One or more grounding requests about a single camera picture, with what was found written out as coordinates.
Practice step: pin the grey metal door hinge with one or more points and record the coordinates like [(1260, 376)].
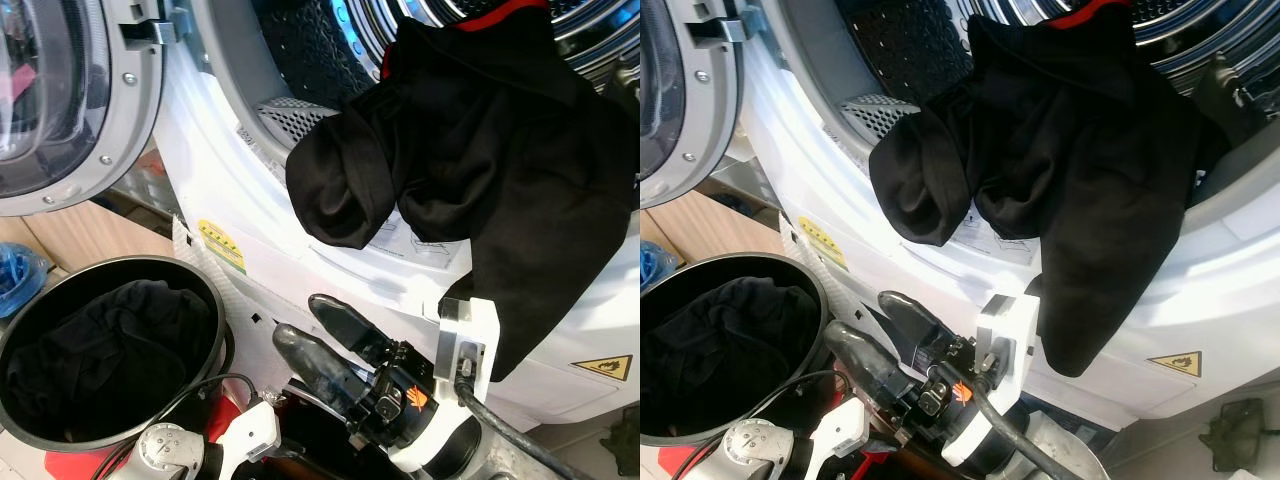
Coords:
[(155, 28), (718, 28)]

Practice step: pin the dark metal fitting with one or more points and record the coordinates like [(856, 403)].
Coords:
[(1232, 435), (626, 440)]

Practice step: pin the white front-load laundry machine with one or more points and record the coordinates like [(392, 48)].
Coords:
[(300, 270), (1200, 300)]

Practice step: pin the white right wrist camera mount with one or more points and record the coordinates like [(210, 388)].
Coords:
[(1020, 320), (480, 320)]

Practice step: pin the round glass machine door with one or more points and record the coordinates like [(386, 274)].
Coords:
[(130, 130), (705, 130)]

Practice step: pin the yellow triangle warning sticker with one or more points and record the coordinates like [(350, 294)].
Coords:
[(603, 367), (1176, 364)]

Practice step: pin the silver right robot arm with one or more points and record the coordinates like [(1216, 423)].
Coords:
[(510, 460), (1075, 455)]

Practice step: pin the yellow energy label sticker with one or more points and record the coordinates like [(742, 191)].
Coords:
[(823, 243), (222, 247)]

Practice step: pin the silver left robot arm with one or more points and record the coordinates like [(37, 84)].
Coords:
[(170, 452), (745, 450)]

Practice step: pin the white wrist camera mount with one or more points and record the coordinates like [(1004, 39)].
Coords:
[(835, 428), (480, 320), (250, 430), (1020, 320)]

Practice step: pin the blue plastic bag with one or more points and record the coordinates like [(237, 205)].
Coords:
[(20, 280), (655, 268)]

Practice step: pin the black garment with red stripe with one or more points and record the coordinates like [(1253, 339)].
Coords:
[(500, 12), (1100, 10)]

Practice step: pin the black round laundry bucket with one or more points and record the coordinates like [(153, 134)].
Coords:
[(800, 300), (60, 275)]

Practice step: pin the plain black garment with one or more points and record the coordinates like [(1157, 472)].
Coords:
[(500, 180), (1090, 180)]

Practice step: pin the black clothes pile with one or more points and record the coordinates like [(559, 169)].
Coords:
[(730, 350), (110, 350)]

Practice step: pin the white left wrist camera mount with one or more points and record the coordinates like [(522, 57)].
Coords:
[(835, 428), (250, 430)]

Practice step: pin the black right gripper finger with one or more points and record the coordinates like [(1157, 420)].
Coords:
[(870, 360), (320, 362), (918, 325), (350, 330)]

